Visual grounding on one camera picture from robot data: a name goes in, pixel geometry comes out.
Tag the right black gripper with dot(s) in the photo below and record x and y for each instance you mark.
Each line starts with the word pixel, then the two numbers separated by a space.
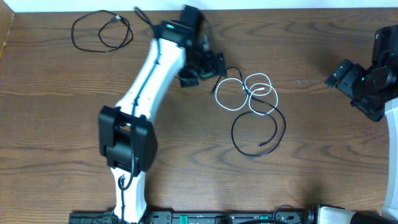
pixel 374 110

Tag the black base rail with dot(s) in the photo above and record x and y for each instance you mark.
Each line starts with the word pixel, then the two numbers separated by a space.
pixel 168 217

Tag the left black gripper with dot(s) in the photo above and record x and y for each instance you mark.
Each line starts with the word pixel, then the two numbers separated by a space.
pixel 211 70

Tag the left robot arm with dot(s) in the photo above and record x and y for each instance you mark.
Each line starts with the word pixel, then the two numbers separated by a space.
pixel 126 132

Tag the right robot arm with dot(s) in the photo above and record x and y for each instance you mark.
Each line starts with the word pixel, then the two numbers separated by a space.
pixel 374 92

